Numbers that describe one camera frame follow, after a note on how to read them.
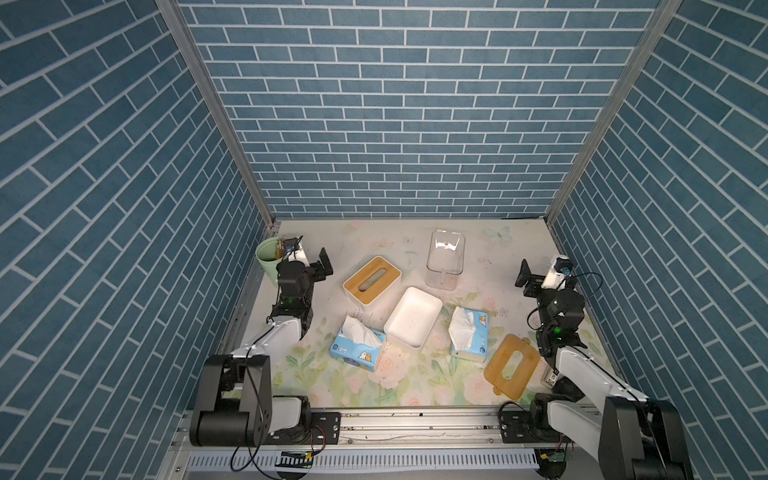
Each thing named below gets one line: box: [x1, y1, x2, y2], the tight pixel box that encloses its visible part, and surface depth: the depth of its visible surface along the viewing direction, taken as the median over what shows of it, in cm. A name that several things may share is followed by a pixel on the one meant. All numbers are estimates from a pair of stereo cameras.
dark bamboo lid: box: [484, 334, 541, 400], surface depth 85 cm
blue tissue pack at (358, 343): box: [330, 315, 387, 372], surface depth 83 cm
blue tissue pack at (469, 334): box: [448, 306, 490, 363], surface depth 86 cm
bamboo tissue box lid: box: [343, 255, 402, 305], surface depth 99 cm
